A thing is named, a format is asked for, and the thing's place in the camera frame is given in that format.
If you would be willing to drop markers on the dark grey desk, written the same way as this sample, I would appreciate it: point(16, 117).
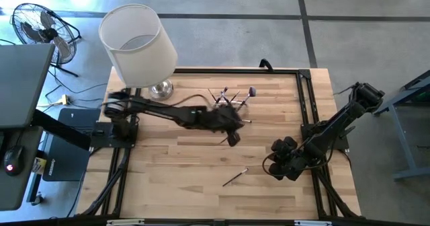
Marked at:
point(16, 192)

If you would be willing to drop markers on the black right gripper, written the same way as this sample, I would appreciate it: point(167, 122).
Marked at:
point(292, 162)

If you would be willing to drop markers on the black computer mouse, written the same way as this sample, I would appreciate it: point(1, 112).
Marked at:
point(13, 158)

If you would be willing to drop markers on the clear acrylic brush organizer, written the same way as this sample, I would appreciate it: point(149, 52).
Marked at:
point(231, 102)

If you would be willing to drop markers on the white power strip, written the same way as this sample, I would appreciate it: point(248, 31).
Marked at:
point(64, 100)

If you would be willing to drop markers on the grey rectangular panel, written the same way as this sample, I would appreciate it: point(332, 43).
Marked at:
point(23, 84)

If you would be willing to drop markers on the yellow and white tag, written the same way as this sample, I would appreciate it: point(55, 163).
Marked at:
point(40, 165)

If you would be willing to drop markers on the black aluminium table frame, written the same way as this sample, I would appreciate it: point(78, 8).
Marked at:
point(268, 71)

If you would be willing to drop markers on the black floor fan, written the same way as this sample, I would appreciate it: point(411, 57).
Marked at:
point(43, 34)

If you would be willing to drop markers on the black box with white logo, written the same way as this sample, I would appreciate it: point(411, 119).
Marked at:
point(67, 165)

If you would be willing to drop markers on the black diagonal support bar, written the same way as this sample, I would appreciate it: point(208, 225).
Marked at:
point(60, 130)

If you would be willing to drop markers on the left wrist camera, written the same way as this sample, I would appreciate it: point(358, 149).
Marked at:
point(234, 139)

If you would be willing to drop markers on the blue-grey metal cart frame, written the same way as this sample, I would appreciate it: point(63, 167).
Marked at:
point(401, 135)

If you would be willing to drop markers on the table lamp with white shade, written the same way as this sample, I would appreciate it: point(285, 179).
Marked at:
point(137, 51)

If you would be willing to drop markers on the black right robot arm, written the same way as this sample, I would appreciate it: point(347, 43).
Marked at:
point(336, 125)

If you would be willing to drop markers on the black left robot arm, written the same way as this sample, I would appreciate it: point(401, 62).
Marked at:
point(161, 111)

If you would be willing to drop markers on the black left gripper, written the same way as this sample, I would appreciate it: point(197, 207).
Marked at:
point(220, 120)

